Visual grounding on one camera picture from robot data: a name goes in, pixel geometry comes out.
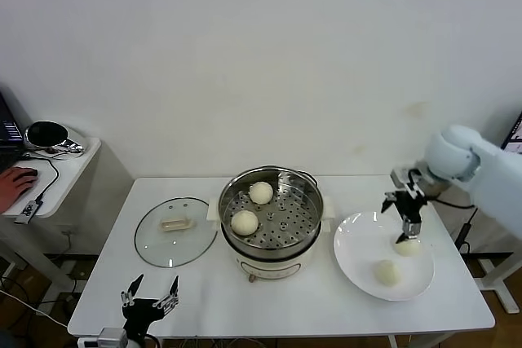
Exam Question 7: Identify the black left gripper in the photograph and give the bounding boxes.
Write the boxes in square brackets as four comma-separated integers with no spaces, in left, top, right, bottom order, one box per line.
[120,274,181,337]

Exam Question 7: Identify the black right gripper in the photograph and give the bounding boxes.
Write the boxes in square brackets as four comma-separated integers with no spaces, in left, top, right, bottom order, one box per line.
[379,186,429,244]

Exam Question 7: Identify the white steamed baozi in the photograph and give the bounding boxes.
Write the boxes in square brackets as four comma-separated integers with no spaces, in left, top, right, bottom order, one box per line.
[374,259,401,287]
[230,209,259,237]
[249,181,274,205]
[393,240,422,258]

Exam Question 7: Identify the round glass pot lid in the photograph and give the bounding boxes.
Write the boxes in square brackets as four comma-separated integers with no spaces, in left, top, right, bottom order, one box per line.
[135,196,219,269]

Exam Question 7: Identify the perforated steel steamer basket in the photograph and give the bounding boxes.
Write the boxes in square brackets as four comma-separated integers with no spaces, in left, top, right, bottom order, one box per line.
[207,165,336,251]

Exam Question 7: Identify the person's bare hand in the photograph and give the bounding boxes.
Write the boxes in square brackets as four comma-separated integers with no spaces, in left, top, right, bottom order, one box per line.
[0,166,38,215]

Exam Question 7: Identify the white side table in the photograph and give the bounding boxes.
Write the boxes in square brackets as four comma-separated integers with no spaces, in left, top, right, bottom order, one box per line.
[0,135,135,292]
[423,178,522,315]

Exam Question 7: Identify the white round plate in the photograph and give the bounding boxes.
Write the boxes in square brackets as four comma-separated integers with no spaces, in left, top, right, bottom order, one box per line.
[334,211,436,303]

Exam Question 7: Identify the cream electric cooking pot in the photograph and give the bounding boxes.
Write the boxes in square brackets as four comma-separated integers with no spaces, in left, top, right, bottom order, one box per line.
[222,219,332,284]

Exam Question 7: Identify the black open laptop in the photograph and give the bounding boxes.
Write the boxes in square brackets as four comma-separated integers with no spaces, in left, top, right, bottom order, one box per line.
[0,90,24,170]
[500,111,522,150]

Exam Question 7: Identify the black usb hub adapter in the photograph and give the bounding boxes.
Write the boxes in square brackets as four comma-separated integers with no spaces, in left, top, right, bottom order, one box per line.
[14,196,45,225]

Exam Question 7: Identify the chrome headset device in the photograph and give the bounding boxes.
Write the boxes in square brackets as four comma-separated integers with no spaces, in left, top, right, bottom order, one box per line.
[23,120,89,158]

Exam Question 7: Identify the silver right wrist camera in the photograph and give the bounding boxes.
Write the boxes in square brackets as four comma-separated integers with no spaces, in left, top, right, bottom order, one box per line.
[390,167,414,191]

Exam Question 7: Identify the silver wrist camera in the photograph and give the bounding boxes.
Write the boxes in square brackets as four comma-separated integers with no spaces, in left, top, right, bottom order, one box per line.
[390,167,414,191]
[77,327,128,348]

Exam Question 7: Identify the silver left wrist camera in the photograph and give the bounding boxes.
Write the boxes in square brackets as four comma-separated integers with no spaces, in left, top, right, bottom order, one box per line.
[77,327,128,348]

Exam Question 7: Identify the thick black hanging cable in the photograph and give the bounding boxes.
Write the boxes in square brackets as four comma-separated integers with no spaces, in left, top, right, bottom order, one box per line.
[455,200,480,255]

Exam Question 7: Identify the white floor cable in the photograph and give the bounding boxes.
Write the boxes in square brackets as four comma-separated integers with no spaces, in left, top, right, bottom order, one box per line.
[0,286,70,331]

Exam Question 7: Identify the black floor cables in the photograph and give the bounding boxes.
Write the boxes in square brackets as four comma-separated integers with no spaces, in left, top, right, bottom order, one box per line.
[0,274,30,324]

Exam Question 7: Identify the thin black desk cable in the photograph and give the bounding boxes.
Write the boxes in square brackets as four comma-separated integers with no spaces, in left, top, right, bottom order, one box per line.
[20,150,59,205]

